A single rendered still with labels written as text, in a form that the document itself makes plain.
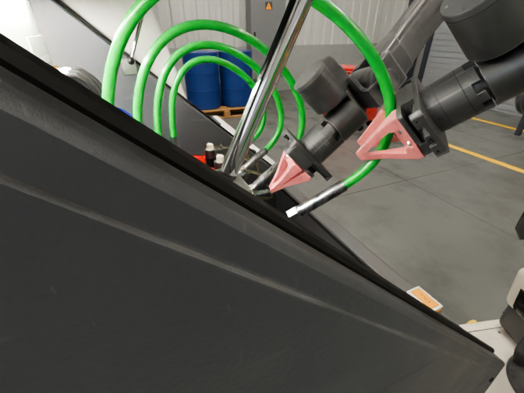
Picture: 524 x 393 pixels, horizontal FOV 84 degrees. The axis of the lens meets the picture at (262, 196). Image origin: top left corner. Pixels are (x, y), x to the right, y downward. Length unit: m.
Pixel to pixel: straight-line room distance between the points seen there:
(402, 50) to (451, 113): 0.21
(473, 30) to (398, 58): 0.23
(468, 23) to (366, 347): 0.28
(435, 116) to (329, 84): 0.16
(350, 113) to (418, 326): 0.34
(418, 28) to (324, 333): 0.53
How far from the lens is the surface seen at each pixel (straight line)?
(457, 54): 7.72
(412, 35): 0.60
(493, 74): 0.39
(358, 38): 0.39
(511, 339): 1.66
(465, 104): 0.39
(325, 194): 0.44
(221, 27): 0.52
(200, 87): 5.21
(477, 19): 0.34
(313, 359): 0.18
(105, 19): 0.77
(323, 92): 0.48
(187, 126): 0.78
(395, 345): 0.24
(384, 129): 0.39
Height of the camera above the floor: 1.37
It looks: 30 degrees down
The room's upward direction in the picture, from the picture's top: straight up
